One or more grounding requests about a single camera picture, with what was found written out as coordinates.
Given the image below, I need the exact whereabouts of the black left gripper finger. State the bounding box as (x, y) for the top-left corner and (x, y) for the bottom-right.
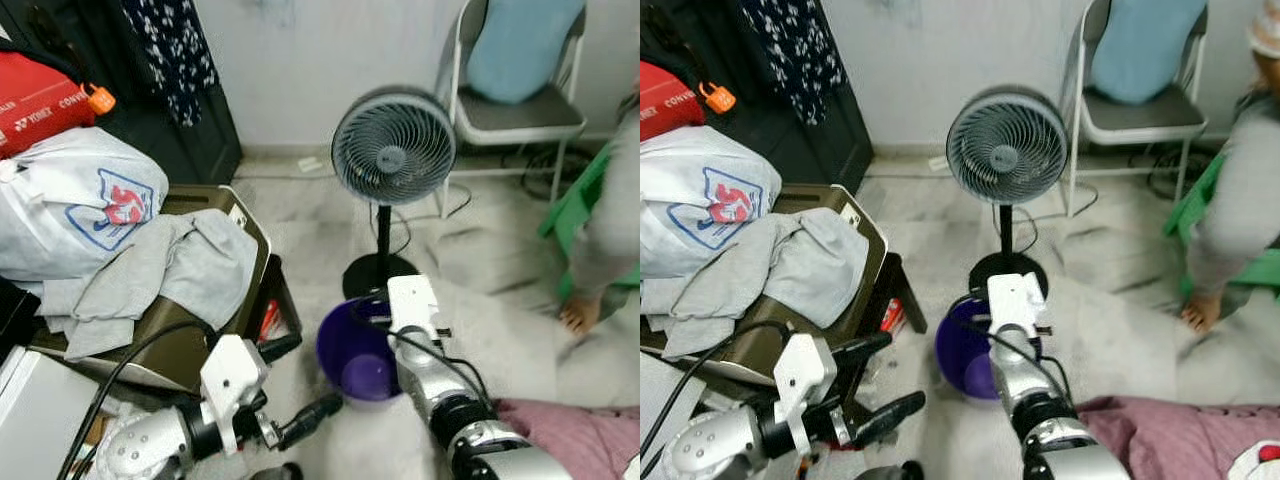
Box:
(830, 330), (894, 369)
(278, 392), (346, 451)
(258, 332), (303, 363)
(850, 390), (926, 449)

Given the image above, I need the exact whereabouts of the grey standing fan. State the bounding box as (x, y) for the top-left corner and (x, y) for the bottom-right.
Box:
(945, 88), (1071, 299)
(330, 88), (459, 301)

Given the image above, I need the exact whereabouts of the red sports bag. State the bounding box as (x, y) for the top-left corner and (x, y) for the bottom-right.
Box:
(0, 50), (101, 159)
(640, 60), (706, 141)

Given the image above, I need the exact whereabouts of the purple waste bin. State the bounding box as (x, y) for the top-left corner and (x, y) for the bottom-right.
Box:
(316, 295), (406, 403)
(935, 298), (1011, 401)

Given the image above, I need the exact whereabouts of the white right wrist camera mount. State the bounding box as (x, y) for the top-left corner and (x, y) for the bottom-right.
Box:
(386, 275), (443, 336)
(987, 272), (1048, 336)

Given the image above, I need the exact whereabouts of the green plastic stool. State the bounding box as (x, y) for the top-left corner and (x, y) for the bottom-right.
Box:
(1163, 150), (1280, 296)
(540, 145), (641, 296)

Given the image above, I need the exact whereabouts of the purple cartoon print blanket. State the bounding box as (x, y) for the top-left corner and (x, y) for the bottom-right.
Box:
(1075, 395), (1280, 480)
(495, 398), (641, 480)

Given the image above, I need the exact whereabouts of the blue cushion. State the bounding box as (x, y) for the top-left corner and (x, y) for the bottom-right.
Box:
(1090, 0), (1209, 106)
(467, 0), (586, 106)

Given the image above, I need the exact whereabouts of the person in grey trousers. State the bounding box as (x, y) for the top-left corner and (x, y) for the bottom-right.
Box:
(1180, 0), (1280, 333)
(558, 95), (641, 336)

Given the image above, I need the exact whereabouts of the olive storage box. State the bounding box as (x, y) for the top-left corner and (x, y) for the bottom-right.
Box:
(655, 183), (926, 411)
(30, 183), (301, 393)

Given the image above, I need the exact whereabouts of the white box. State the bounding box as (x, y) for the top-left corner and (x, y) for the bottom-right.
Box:
(0, 345), (106, 480)

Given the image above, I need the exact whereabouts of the white plastic bag with logo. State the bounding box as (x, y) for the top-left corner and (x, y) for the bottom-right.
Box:
(0, 127), (169, 283)
(640, 125), (783, 279)

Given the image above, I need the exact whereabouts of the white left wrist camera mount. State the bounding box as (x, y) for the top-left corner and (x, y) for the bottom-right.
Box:
(773, 333), (836, 456)
(200, 335), (271, 456)

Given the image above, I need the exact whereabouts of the dark floral garment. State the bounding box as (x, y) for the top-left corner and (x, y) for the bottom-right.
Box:
(745, 0), (849, 126)
(122, 0), (219, 129)

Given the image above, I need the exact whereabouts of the white folding chair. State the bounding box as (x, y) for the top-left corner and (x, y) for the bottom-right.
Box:
(435, 0), (591, 219)
(1060, 0), (1211, 216)

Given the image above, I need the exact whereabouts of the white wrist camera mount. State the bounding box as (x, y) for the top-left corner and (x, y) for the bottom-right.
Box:
(200, 335), (271, 456)
(386, 275), (443, 336)
(773, 333), (836, 456)
(987, 272), (1048, 336)

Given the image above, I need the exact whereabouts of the grey garment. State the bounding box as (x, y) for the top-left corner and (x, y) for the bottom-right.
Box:
(640, 208), (869, 359)
(40, 210), (259, 361)

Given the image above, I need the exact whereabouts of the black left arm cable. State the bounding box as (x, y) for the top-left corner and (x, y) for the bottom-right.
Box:
(55, 320), (219, 480)
(640, 320), (791, 471)

